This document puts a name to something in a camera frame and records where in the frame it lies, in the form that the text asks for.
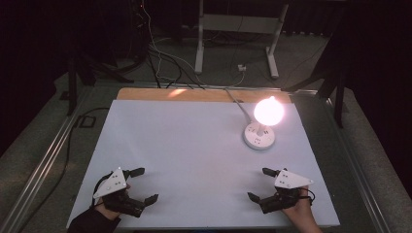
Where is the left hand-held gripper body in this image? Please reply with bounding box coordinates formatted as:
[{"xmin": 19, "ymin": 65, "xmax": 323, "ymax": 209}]
[{"xmin": 92, "ymin": 167, "xmax": 146, "ymax": 218}]

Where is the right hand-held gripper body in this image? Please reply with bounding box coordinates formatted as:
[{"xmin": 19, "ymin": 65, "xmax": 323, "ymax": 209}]
[{"xmin": 258, "ymin": 168, "xmax": 315, "ymax": 215}]

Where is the person's left hand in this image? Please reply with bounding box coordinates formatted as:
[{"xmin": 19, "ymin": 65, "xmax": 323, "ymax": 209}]
[{"xmin": 95, "ymin": 202, "xmax": 122, "ymax": 221}]

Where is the person's right hand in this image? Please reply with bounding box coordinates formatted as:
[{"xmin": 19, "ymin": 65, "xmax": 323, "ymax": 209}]
[{"xmin": 281, "ymin": 186, "xmax": 318, "ymax": 228}]

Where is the round white power strip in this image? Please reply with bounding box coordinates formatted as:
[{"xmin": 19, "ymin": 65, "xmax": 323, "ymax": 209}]
[{"xmin": 243, "ymin": 120, "xmax": 277, "ymax": 151}]

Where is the white table mat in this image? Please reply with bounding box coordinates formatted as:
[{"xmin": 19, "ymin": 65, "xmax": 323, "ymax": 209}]
[{"xmin": 66, "ymin": 98, "xmax": 341, "ymax": 230}]

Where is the glowing round bulb lamp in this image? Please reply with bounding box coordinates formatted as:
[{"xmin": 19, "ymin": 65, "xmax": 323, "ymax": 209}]
[{"xmin": 253, "ymin": 95, "xmax": 286, "ymax": 136}]

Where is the black metal stand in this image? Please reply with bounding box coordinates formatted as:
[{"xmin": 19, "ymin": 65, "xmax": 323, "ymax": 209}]
[
  {"xmin": 281, "ymin": 61, "xmax": 347, "ymax": 129},
  {"xmin": 59, "ymin": 42, "xmax": 135, "ymax": 117}
]

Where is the white metal stand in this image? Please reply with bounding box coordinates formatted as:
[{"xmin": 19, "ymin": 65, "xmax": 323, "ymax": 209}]
[{"xmin": 193, "ymin": 0, "xmax": 290, "ymax": 81}]

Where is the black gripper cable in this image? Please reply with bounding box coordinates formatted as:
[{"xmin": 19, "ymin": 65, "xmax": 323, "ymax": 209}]
[{"xmin": 305, "ymin": 188, "xmax": 317, "ymax": 207}]

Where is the long black floor cable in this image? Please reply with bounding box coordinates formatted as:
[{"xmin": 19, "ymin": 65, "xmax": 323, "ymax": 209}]
[{"xmin": 18, "ymin": 106, "xmax": 111, "ymax": 231}]

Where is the aluminium floor rail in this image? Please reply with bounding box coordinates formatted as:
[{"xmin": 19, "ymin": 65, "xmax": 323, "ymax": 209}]
[
  {"xmin": 324, "ymin": 95, "xmax": 394, "ymax": 233},
  {"xmin": 0, "ymin": 84, "xmax": 98, "ymax": 233}
]

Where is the black rectangular floor bracket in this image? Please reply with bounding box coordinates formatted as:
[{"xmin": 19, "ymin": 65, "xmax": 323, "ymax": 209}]
[{"xmin": 78, "ymin": 115, "xmax": 97, "ymax": 129}]

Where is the grey power strip cable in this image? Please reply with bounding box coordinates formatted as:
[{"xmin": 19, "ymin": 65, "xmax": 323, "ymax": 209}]
[{"xmin": 224, "ymin": 88, "xmax": 253, "ymax": 125}]

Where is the black floor cable bundle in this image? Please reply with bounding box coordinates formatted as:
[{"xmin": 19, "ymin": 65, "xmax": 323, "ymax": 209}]
[{"xmin": 146, "ymin": 45, "xmax": 206, "ymax": 90}]

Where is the white floor cable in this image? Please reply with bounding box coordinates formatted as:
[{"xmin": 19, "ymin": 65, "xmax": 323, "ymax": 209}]
[{"xmin": 141, "ymin": 3, "xmax": 246, "ymax": 88}]

